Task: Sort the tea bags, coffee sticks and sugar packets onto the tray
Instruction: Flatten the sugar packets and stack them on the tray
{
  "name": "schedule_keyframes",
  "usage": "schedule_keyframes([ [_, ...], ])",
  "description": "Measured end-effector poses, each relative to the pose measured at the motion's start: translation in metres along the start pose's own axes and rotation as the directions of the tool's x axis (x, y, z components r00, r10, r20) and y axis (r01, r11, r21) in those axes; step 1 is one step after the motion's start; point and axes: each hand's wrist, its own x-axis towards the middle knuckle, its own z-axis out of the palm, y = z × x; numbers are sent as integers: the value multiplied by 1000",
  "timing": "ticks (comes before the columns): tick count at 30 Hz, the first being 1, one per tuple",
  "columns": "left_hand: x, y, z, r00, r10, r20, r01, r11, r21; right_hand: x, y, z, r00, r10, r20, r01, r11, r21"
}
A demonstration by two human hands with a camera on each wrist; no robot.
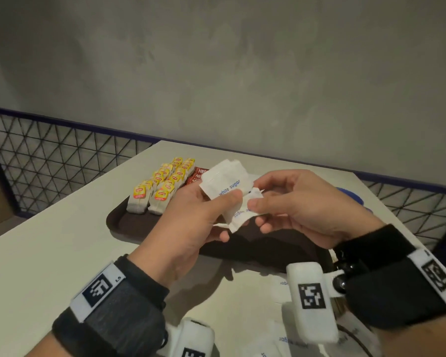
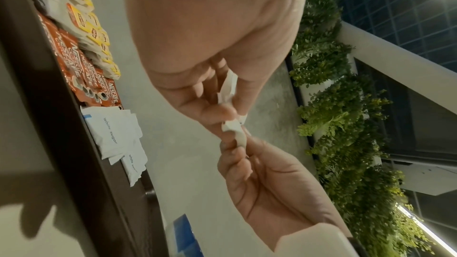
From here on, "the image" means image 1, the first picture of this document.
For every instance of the person's left hand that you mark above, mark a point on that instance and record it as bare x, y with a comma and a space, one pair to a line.
178, 234

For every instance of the person's right hand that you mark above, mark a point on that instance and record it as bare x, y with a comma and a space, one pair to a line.
312, 208

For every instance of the row of tea bags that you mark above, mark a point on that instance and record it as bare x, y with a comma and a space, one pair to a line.
157, 208
135, 206

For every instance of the dark brown tray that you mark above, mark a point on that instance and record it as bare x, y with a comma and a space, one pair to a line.
275, 245

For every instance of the row of red coffee sachets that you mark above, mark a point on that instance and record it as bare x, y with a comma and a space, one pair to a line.
197, 174

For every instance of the pile of white sugar packets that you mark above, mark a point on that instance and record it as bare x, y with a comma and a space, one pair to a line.
278, 343

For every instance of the person's left forearm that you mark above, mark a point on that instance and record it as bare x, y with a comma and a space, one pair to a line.
48, 347

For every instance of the blue and white mug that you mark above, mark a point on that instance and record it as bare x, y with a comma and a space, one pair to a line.
351, 195

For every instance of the black left wrist band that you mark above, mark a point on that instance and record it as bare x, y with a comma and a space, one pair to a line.
122, 316

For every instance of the black wrist band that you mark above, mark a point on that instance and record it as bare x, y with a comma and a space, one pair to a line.
122, 316
386, 286

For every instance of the black right wrist band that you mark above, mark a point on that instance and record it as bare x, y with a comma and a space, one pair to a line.
386, 286

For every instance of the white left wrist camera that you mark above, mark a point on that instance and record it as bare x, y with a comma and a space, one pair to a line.
193, 336

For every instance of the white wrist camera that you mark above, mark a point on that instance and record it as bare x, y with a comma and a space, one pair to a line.
316, 319
193, 336

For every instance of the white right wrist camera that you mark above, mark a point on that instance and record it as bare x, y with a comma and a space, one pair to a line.
316, 319

